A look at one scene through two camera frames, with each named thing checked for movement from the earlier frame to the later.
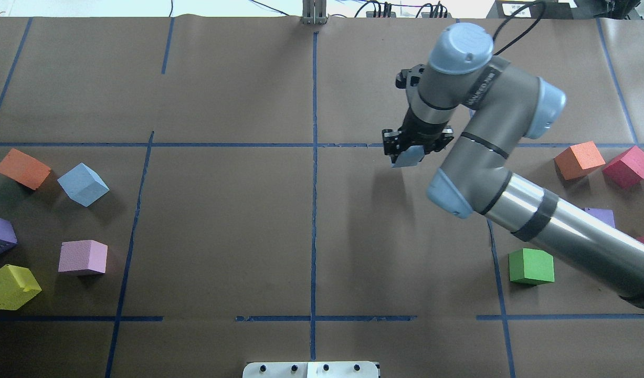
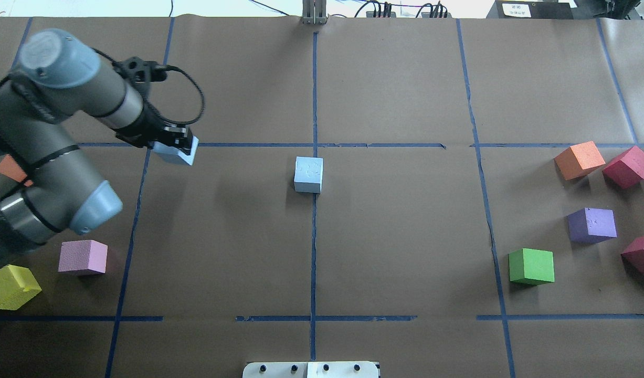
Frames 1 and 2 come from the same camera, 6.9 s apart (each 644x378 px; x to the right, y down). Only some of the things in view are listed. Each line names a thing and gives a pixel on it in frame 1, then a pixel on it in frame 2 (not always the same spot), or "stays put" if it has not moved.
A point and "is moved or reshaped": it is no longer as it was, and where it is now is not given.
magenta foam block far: [630, 169] stays put
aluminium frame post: [314, 12] stays put
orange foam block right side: [579, 160] stays put
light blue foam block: [83, 185] is moved or reshaped
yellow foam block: [10, 287] stays put
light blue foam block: [409, 157] → [308, 175]
